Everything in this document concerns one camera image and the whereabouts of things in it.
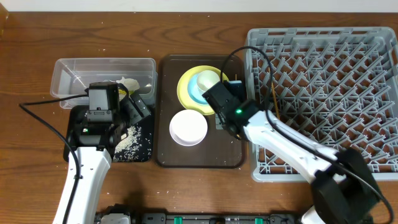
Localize white tissue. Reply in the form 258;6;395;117
116;77;140;90

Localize white bowl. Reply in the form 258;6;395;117
169;110;208;147

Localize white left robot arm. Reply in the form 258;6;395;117
53;93;154;223

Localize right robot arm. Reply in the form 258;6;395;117
211;99;392;223

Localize clear plastic waste bin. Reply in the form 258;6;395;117
50;58;157;107

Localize grey dishwasher rack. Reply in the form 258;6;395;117
244;27;397;181

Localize white paper cup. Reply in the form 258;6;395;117
197;70;220;95

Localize light blue small plate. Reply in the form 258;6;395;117
187;74;208;105

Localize black rectangular tray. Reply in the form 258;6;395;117
63;105;155;162

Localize spilled rice grains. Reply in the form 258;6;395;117
113;125;154;162

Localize dark brown serving tray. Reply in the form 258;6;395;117
155;55;246;169

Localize yellow plate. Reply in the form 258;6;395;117
177;65;220;116

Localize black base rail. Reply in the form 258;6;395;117
93;204;297;224

